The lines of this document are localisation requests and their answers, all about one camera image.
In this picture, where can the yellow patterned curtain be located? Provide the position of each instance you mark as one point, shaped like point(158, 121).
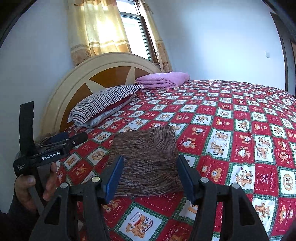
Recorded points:
point(96, 27)

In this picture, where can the cream and brown headboard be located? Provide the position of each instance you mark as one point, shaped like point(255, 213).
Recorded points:
point(91, 76)

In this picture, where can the window with green frame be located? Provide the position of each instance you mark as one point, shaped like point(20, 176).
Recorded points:
point(136, 30)

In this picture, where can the brown striped knit sweater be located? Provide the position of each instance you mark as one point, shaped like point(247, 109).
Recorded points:
point(149, 162)

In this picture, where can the folded pink blanket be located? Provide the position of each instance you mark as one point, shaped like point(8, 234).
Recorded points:
point(163, 80)

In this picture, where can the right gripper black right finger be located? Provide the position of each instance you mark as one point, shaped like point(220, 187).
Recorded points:
point(239, 219)

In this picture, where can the red patchwork cartoon bedspread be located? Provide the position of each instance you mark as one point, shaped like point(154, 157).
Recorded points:
point(230, 132)

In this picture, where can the person's left dark sleeve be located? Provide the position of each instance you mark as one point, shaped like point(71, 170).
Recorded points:
point(18, 223)

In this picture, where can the person's left hand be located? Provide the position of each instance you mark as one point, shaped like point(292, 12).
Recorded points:
point(23, 183)

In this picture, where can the striped grey pillow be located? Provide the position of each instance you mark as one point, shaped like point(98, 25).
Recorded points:
point(95, 108)

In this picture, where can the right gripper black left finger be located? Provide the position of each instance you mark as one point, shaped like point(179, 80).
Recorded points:
point(59, 220)

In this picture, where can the brown wooden door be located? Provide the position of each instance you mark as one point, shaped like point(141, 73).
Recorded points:
point(288, 48)

